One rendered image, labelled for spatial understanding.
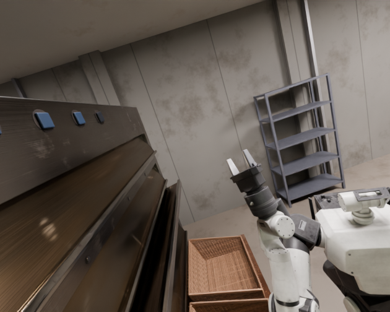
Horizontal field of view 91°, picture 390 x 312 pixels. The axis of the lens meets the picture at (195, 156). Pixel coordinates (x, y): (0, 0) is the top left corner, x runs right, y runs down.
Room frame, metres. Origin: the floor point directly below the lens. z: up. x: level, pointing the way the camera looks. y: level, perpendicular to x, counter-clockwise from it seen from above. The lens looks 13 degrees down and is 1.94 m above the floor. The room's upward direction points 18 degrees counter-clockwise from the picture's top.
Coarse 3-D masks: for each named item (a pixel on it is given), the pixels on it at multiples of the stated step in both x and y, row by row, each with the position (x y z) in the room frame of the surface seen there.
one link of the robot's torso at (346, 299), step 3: (345, 297) 0.62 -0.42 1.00; (348, 297) 0.61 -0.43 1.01; (345, 300) 0.61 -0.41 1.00; (348, 300) 0.60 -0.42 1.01; (351, 300) 0.59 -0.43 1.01; (345, 303) 0.61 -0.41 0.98; (348, 303) 0.59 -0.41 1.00; (351, 303) 0.58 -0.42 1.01; (354, 303) 0.58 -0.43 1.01; (345, 306) 0.61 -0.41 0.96; (348, 306) 0.60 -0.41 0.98; (351, 306) 0.58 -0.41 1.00; (354, 306) 0.57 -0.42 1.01; (357, 306) 0.57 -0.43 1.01; (348, 309) 0.60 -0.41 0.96; (351, 309) 0.58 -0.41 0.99; (354, 309) 0.57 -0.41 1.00; (357, 309) 0.56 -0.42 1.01
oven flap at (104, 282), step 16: (160, 176) 1.51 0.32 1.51; (144, 192) 1.10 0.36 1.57; (160, 192) 1.29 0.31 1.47; (128, 208) 0.85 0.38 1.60; (144, 208) 0.96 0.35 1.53; (128, 224) 0.77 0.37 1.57; (144, 224) 0.85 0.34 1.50; (112, 240) 0.63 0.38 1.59; (128, 240) 0.69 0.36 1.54; (144, 240) 0.77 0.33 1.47; (112, 256) 0.58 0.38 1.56; (128, 256) 0.63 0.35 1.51; (144, 256) 0.66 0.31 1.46; (96, 272) 0.50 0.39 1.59; (112, 272) 0.53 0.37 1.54; (128, 272) 0.57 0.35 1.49; (80, 288) 0.43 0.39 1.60; (96, 288) 0.46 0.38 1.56; (112, 288) 0.49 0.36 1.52; (128, 288) 0.53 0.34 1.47; (80, 304) 0.40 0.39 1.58; (96, 304) 0.43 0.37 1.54; (112, 304) 0.45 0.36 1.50; (128, 304) 0.47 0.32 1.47
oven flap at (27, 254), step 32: (96, 160) 0.78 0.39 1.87; (128, 160) 1.02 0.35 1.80; (32, 192) 0.46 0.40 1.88; (64, 192) 0.53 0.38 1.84; (96, 192) 0.63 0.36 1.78; (0, 224) 0.35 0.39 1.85; (32, 224) 0.40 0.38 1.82; (64, 224) 0.45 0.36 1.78; (96, 224) 0.50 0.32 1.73; (0, 256) 0.31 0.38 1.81; (32, 256) 0.34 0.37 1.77; (64, 256) 0.39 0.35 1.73; (0, 288) 0.28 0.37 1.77; (32, 288) 0.30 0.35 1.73
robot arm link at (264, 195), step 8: (248, 168) 0.61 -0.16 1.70; (256, 168) 0.56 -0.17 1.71; (232, 176) 0.62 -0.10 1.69; (240, 176) 0.60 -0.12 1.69; (248, 176) 0.57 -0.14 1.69; (256, 176) 0.56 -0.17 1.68; (240, 184) 0.60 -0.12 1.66; (248, 184) 0.58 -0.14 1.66; (256, 184) 0.55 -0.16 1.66; (248, 192) 0.57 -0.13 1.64; (256, 192) 0.56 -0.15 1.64; (264, 192) 0.54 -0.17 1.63; (248, 200) 0.56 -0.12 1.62; (256, 200) 0.54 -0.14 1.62; (264, 200) 0.53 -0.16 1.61
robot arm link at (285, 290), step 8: (272, 264) 0.48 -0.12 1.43; (280, 264) 0.47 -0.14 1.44; (288, 264) 0.46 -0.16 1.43; (272, 272) 0.48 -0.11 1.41; (280, 272) 0.46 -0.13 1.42; (288, 272) 0.45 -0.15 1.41; (272, 280) 0.47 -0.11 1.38; (280, 280) 0.45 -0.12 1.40; (288, 280) 0.44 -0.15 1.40; (280, 288) 0.44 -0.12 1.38; (288, 288) 0.43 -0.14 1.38; (296, 288) 0.44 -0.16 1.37; (280, 296) 0.43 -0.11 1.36; (288, 296) 0.42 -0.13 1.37; (296, 296) 0.42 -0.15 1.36; (280, 304) 0.43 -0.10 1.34; (288, 304) 0.42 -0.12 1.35; (296, 304) 0.42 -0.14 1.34; (304, 304) 0.42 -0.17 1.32
